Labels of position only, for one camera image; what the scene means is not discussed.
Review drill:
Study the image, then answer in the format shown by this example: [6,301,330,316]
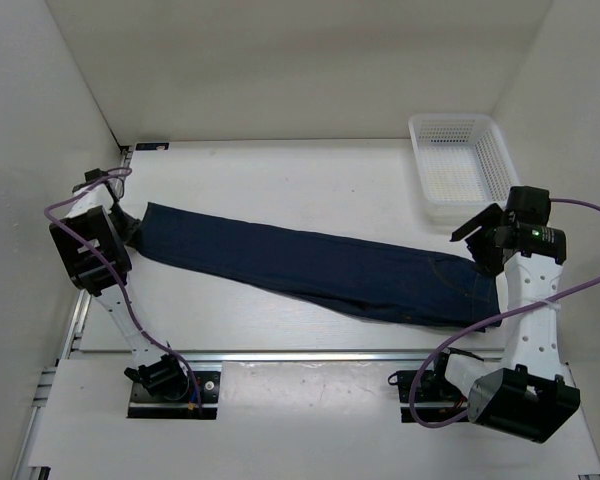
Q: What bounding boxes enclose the dark blue denim trousers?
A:
[130,203,500,329]

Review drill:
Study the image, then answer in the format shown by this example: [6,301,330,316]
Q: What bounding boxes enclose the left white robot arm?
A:
[44,167,197,401]

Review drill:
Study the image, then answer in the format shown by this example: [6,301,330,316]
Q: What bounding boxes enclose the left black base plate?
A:
[126,364,222,421]

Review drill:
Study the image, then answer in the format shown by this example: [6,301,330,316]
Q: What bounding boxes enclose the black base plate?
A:
[387,370,467,424]
[126,364,222,421]

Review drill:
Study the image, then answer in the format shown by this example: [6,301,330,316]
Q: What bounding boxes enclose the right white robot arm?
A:
[429,186,580,443]

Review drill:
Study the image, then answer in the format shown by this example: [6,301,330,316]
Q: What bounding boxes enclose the white perforated plastic basket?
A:
[408,113,519,225]

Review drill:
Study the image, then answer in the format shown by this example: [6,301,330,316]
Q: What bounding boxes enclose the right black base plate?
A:
[387,370,467,424]

